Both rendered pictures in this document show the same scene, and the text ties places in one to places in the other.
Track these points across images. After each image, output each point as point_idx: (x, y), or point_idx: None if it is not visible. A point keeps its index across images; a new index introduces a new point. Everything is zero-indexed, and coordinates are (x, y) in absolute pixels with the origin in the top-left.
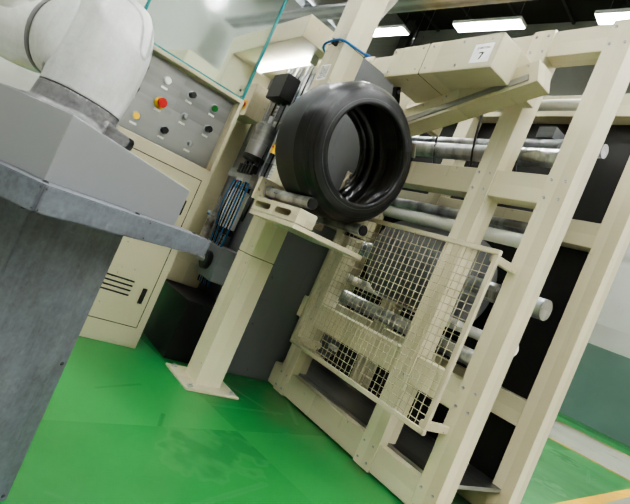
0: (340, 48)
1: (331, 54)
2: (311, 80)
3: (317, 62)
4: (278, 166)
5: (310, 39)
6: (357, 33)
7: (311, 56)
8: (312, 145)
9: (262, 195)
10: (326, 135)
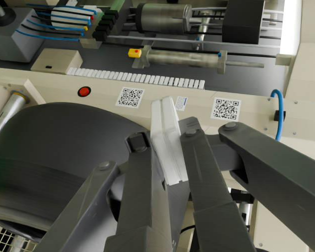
0: (266, 131)
1: (258, 114)
2: (253, 64)
3: (281, 65)
4: (9, 120)
5: (300, 55)
6: (304, 149)
7: (288, 53)
8: None
9: (9, 90)
10: (14, 218)
